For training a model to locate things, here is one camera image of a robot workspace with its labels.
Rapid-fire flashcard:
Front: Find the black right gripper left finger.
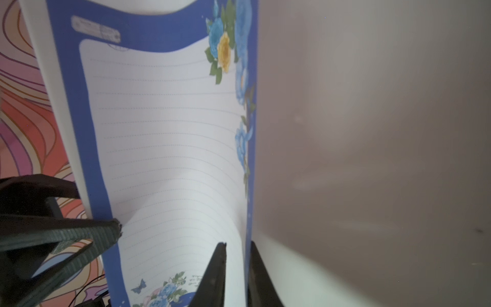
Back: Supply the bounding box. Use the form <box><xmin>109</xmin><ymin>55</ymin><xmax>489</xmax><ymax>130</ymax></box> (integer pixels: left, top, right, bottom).
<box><xmin>189</xmin><ymin>243</ymin><xmax>227</xmax><ymax>307</ymax></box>

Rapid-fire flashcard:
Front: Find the white plastic storage tray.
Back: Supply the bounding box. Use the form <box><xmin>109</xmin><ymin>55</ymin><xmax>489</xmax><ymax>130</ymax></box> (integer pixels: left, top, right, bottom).
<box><xmin>249</xmin><ymin>1</ymin><xmax>490</xmax><ymax>306</ymax></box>

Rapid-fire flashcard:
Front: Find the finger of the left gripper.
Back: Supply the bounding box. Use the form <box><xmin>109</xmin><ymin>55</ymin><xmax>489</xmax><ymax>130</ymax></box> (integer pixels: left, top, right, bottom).
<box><xmin>1</xmin><ymin>214</ymin><xmax>121</xmax><ymax>306</ymax></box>
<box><xmin>1</xmin><ymin>174</ymin><xmax>80</xmax><ymax>217</ymax></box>

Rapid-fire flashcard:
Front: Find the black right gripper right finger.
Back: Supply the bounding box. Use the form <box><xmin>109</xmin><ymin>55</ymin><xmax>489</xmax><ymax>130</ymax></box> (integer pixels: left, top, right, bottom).
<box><xmin>248</xmin><ymin>241</ymin><xmax>284</xmax><ymax>307</ymax></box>

